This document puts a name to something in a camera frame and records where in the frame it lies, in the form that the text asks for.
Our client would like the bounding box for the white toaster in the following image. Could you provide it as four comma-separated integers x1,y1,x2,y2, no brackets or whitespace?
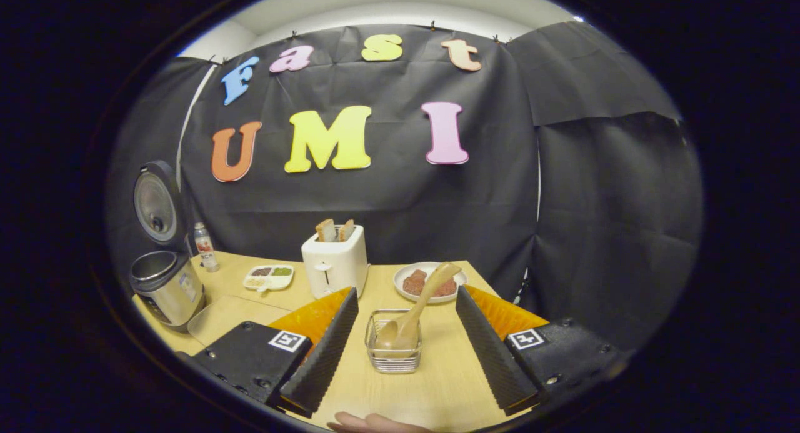
301,224,369,299

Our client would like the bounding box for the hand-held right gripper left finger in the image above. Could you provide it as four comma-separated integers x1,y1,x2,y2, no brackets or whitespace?
187,287,360,419

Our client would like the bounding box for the white divided grain dish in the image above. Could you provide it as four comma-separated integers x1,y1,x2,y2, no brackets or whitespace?
242,264,294,296

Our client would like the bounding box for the clear chopstick holder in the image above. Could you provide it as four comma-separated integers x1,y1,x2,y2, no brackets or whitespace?
365,309,423,374

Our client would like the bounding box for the white round plate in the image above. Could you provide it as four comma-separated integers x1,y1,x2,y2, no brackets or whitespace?
393,262,468,304

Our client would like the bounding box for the grey rice cooker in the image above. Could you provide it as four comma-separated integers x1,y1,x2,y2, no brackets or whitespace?
129,160,208,332

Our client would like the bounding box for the black backdrop cloth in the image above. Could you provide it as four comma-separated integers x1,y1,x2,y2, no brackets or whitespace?
103,22,704,352

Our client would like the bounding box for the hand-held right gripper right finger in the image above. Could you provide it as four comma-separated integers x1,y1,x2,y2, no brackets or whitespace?
454,285,632,416

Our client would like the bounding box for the small clear bottle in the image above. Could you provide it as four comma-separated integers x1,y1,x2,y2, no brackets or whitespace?
193,222,220,273

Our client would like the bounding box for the wooden spoon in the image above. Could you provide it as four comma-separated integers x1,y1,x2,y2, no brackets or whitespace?
375,262,462,351

